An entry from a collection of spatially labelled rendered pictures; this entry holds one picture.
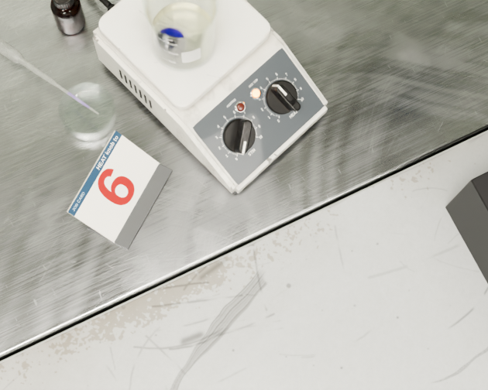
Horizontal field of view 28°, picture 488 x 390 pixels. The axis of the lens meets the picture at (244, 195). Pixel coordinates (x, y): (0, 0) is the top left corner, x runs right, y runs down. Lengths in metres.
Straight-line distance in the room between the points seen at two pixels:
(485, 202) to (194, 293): 0.28
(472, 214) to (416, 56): 0.19
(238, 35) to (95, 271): 0.26
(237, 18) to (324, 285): 0.27
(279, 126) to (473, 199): 0.19
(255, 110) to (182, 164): 0.09
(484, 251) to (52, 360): 0.41
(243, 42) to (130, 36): 0.10
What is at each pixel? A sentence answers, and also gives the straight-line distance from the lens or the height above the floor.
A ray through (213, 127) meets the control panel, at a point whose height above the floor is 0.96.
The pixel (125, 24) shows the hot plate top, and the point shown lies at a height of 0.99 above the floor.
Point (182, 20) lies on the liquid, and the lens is 0.89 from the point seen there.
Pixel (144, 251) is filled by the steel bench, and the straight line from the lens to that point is 0.94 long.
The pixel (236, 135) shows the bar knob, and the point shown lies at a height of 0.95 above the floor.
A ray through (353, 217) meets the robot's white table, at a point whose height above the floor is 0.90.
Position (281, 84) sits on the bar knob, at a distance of 0.91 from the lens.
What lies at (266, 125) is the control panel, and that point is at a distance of 0.93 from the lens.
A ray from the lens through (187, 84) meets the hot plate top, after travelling 0.89.
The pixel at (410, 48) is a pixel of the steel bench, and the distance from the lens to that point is 1.02.
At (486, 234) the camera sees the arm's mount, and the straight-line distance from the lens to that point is 0.91.
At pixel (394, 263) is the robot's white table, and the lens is 0.95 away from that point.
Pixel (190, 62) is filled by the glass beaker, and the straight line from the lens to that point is 0.87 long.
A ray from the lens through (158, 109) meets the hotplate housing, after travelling 0.93.
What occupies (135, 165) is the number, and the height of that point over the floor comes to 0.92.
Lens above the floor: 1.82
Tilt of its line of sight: 75 degrees down
